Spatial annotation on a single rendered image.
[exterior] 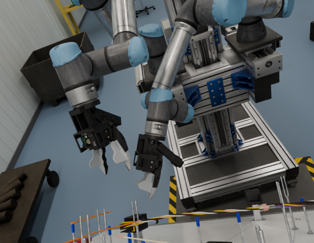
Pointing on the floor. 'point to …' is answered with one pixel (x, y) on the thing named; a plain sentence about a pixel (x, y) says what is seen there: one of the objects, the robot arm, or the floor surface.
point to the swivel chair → (143, 8)
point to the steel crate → (36, 58)
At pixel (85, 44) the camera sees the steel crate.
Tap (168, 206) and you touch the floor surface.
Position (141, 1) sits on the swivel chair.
